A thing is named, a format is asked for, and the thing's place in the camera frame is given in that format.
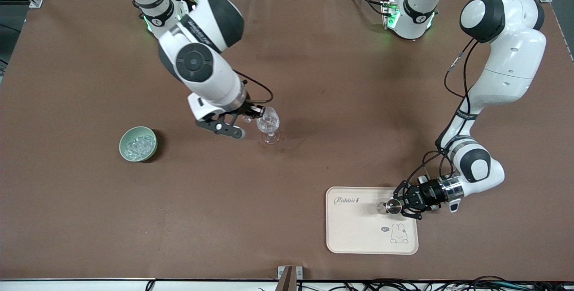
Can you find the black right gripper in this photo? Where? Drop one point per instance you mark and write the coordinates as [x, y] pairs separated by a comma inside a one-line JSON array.
[[245, 110]]

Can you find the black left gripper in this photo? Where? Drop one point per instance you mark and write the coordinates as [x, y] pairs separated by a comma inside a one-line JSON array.
[[427, 191]]

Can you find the steel double jigger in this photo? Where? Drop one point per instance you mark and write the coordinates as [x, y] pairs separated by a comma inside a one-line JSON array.
[[393, 207]]

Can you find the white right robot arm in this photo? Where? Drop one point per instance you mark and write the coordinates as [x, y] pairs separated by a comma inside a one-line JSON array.
[[210, 76]]

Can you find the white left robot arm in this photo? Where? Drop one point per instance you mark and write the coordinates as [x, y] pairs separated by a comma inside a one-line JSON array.
[[511, 67]]

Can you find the clear wine glass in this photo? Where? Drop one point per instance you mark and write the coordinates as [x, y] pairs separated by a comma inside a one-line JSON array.
[[269, 124]]

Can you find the clear ice cube heap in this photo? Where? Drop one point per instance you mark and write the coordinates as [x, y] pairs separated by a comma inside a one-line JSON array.
[[139, 145]]

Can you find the cream rabbit print tray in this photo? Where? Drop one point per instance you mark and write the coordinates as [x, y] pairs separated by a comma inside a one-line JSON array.
[[358, 232]]

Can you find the brown table cover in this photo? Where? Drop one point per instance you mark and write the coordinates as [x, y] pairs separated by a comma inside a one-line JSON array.
[[314, 80]]

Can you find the green ceramic bowl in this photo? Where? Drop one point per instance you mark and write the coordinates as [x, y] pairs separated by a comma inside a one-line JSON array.
[[124, 149]]

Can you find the grey metal bracket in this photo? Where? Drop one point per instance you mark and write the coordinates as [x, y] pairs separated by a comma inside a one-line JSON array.
[[289, 275]]

